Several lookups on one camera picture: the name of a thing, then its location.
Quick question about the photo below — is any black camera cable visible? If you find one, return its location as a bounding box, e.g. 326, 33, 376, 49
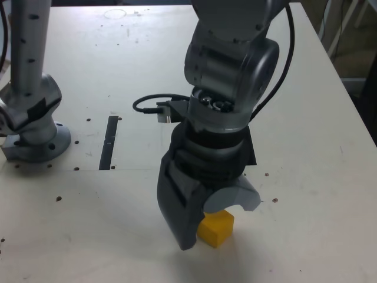
132, 4, 296, 122

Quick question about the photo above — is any yellow cube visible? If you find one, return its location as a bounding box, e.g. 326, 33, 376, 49
196, 209, 236, 249

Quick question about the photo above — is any small gripper camera box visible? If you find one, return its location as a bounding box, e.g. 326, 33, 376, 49
155, 100, 191, 124

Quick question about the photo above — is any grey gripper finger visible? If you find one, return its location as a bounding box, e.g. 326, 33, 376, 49
157, 146, 209, 252
204, 175, 262, 214

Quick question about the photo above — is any black tape square outline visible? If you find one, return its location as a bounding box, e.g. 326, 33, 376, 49
244, 126, 257, 166

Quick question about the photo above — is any white metal frame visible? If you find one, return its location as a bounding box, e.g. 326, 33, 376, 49
318, 0, 377, 58

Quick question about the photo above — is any black tape strip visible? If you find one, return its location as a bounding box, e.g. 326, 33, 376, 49
98, 116, 119, 171

